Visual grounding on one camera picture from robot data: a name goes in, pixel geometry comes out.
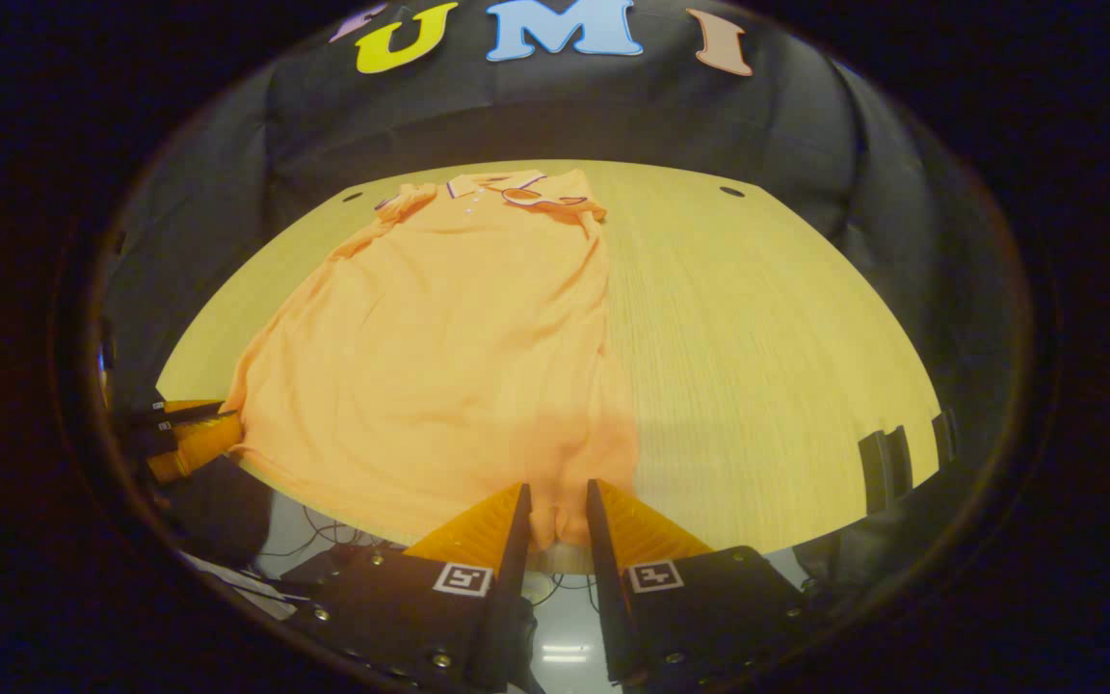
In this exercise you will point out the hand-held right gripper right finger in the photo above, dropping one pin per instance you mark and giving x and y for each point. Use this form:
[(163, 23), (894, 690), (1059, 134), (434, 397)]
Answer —
[(601, 578)]

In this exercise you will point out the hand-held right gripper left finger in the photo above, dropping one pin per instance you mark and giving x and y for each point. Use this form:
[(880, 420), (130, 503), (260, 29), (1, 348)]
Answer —
[(515, 559)]

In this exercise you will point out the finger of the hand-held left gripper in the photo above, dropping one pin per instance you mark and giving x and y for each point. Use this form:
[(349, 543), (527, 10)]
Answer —
[(165, 416), (194, 448)]

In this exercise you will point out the orange T-shirt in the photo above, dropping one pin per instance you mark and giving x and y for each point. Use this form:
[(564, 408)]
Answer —
[(439, 366)]

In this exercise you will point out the dark cloth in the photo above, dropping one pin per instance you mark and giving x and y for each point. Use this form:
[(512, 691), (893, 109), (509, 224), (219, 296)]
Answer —
[(223, 511)]

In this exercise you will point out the black table edge clamp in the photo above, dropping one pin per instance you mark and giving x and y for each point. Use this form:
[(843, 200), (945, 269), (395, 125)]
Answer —
[(885, 467), (945, 436)]

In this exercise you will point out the black backdrop cloth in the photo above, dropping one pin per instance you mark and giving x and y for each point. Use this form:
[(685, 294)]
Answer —
[(709, 125)]

